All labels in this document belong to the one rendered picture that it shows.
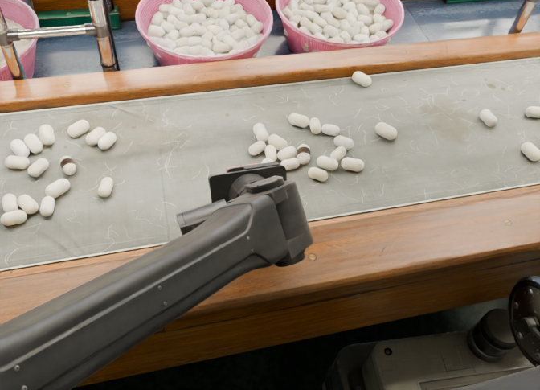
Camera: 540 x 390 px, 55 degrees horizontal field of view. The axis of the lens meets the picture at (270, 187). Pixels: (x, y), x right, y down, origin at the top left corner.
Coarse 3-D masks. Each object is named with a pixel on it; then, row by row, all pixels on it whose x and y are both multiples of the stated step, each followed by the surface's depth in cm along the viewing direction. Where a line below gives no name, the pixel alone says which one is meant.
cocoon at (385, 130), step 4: (380, 124) 88; (384, 124) 88; (376, 128) 89; (380, 128) 88; (384, 128) 88; (388, 128) 88; (392, 128) 88; (376, 132) 89; (380, 132) 88; (384, 132) 88; (388, 132) 88; (392, 132) 88; (396, 132) 88; (384, 136) 88; (388, 136) 88; (392, 136) 88
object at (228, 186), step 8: (256, 168) 68; (264, 168) 68; (272, 168) 68; (280, 168) 69; (208, 176) 68; (216, 176) 67; (224, 176) 67; (232, 176) 67; (240, 176) 68; (248, 176) 66; (256, 176) 66; (264, 176) 68; (280, 176) 69; (216, 184) 67; (224, 184) 67; (232, 184) 67; (240, 184) 65; (216, 192) 67; (224, 192) 68; (232, 192) 66; (240, 192) 63; (216, 200) 68
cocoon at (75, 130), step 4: (80, 120) 84; (84, 120) 84; (76, 124) 83; (80, 124) 83; (84, 124) 84; (88, 124) 84; (68, 128) 83; (72, 128) 83; (76, 128) 83; (80, 128) 83; (84, 128) 84; (88, 128) 84; (68, 132) 83; (72, 132) 83; (76, 132) 83; (80, 132) 83; (84, 132) 84; (72, 136) 83; (76, 136) 83
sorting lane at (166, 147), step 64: (512, 64) 105; (0, 128) 84; (64, 128) 85; (128, 128) 86; (192, 128) 87; (448, 128) 92; (512, 128) 93; (0, 192) 77; (64, 192) 77; (128, 192) 78; (192, 192) 79; (320, 192) 81; (384, 192) 82; (448, 192) 83; (0, 256) 70; (64, 256) 71
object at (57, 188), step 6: (60, 180) 76; (66, 180) 77; (48, 186) 76; (54, 186) 76; (60, 186) 76; (66, 186) 76; (48, 192) 75; (54, 192) 75; (60, 192) 76; (54, 198) 76
